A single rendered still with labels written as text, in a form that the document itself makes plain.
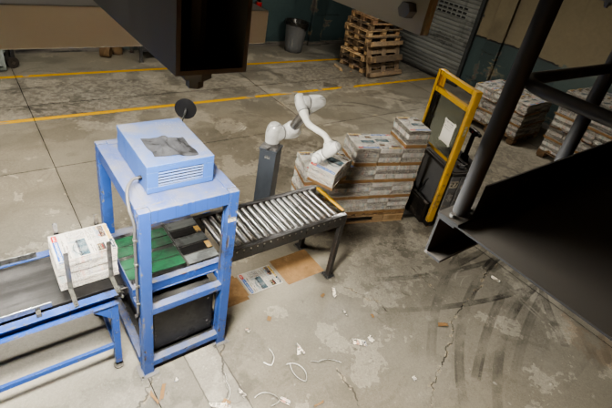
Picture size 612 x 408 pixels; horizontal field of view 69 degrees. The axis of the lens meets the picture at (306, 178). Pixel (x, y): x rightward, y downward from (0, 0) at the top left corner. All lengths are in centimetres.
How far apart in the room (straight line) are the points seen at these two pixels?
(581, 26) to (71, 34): 1007
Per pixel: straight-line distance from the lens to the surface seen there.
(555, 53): 1086
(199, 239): 375
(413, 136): 523
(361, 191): 531
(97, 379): 396
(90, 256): 332
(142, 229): 286
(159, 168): 287
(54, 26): 123
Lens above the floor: 323
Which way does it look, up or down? 31 degrees down
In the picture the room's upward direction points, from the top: 11 degrees clockwise
